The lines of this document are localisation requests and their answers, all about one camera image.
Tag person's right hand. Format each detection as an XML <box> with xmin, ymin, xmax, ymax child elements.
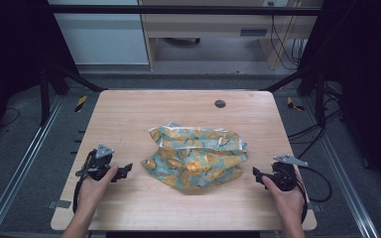
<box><xmin>261</xmin><ymin>176</ymin><xmax>307</xmax><ymax>229</ymax></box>

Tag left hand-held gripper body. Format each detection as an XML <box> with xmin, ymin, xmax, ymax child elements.
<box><xmin>74</xmin><ymin>143</ymin><xmax>116</xmax><ymax>181</ymax></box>

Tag yellow black striped tape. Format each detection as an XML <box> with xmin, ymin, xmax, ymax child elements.
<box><xmin>74</xmin><ymin>95</ymin><xmax>88</xmax><ymax>113</ymax></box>
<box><xmin>286</xmin><ymin>96</ymin><xmax>306</xmax><ymax>112</ymax></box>

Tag black metal frame stand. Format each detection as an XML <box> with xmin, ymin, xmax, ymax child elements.
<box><xmin>261</xmin><ymin>62</ymin><xmax>327</xmax><ymax>129</ymax></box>
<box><xmin>39</xmin><ymin>62</ymin><xmax>108</xmax><ymax>127</ymax></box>

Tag black hanging cables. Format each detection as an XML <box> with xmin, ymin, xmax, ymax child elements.
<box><xmin>269</xmin><ymin>1</ymin><xmax>307</xmax><ymax>71</ymax></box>

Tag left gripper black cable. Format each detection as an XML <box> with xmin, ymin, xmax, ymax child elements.
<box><xmin>71</xmin><ymin>149</ymin><xmax>97</xmax><ymax>214</ymax></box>

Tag white cabinet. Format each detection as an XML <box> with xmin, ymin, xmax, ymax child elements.
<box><xmin>48</xmin><ymin>0</ymin><xmax>151</xmax><ymax>66</ymax></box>

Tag green orange-print cloth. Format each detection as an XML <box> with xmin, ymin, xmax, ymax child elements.
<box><xmin>140</xmin><ymin>121</ymin><xmax>249</xmax><ymax>191</ymax></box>

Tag person's left hand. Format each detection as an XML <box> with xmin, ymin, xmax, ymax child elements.
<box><xmin>76</xmin><ymin>165</ymin><xmax>120</xmax><ymax>214</ymax></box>

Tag aluminium floor rail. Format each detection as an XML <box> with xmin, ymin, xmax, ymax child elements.
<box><xmin>302</xmin><ymin>95</ymin><xmax>381</xmax><ymax>238</ymax></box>
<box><xmin>0</xmin><ymin>94</ymin><xmax>64</xmax><ymax>238</ymax></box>

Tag black floor cables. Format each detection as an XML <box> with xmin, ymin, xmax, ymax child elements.
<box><xmin>287</xmin><ymin>82</ymin><xmax>345</xmax><ymax>160</ymax></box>

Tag black horizontal frame bar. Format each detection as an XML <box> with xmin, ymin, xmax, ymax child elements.
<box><xmin>48</xmin><ymin>4</ymin><xmax>323</xmax><ymax>17</ymax></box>

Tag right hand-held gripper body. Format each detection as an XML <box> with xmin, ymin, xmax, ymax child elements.
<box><xmin>270</xmin><ymin>154</ymin><xmax>310</xmax><ymax>192</ymax></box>

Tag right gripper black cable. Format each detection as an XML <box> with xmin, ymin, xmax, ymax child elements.
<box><xmin>291</xmin><ymin>165</ymin><xmax>333</xmax><ymax>225</ymax></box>

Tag thin black floor cable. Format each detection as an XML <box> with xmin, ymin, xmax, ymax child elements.
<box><xmin>0</xmin><ymin>107</ymin><xmax>22</xmax><ymax>128</ymax></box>

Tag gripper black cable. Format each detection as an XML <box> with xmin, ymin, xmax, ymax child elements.
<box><xmin>71</xmin><ymin>149</ymin><xmax>97</xmax><ymax>214</ymax></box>
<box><xmin>291</xmin><ymin>165</ymin><xmax>333</xmax><ymax>225</ymax></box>

